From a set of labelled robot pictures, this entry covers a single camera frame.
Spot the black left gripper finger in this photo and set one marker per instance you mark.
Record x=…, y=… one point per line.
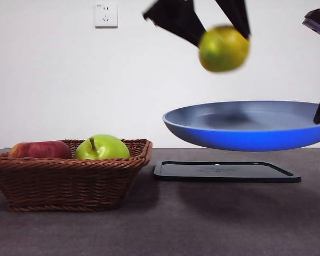
x=236, y=13
x=176, y=18

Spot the yellow-green lemon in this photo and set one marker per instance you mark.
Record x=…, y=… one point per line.
x=224, y=49

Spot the blue round plate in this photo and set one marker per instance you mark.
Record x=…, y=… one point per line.
x=242, y=136

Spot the brown wicker basket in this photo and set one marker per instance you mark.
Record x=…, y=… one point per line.
x=69, y=184

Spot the black rectangular tray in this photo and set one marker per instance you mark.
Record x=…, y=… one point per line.
x=229, y=173

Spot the green apple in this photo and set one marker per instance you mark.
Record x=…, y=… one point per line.
x=106, y=149

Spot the red apple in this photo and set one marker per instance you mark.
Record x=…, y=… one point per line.
x=42, y=150

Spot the white wall outlet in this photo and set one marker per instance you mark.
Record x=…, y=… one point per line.
x=106, y=15

